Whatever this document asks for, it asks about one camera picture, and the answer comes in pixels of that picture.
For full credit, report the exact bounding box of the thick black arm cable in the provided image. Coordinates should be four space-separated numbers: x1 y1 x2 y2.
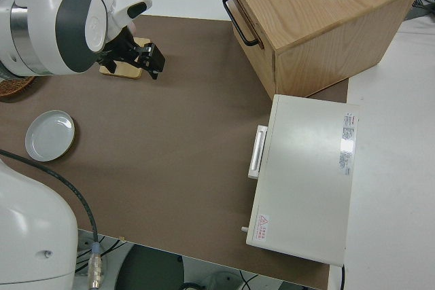
0 148 103 290

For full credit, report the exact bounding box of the brown table mat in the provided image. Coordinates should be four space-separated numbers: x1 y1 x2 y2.
0 14 351 290

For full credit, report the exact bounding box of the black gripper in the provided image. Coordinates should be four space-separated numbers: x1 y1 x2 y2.
97 26 167 81

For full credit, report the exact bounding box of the white toaster oven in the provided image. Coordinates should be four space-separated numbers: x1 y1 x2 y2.
245 94 362 268

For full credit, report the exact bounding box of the wooden mug rack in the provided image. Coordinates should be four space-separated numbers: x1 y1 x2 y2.
99 36 153 81

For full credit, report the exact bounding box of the black drawer handle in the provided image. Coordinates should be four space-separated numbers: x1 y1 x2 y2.
222 0 261 48

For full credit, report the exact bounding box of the oven door handle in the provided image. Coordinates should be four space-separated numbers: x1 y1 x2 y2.
247 124 270 180

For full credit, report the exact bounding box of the gray round plate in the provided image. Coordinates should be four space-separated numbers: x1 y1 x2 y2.
24 109 76 163

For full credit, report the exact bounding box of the light wooden drawer box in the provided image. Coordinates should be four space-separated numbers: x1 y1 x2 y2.
220 0 423 98

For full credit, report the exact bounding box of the black oven power cable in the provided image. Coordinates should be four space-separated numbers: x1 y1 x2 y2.
336 264 346 290

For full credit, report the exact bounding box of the brown wicker basket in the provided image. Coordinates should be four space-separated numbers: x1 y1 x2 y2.
0 73 37 98

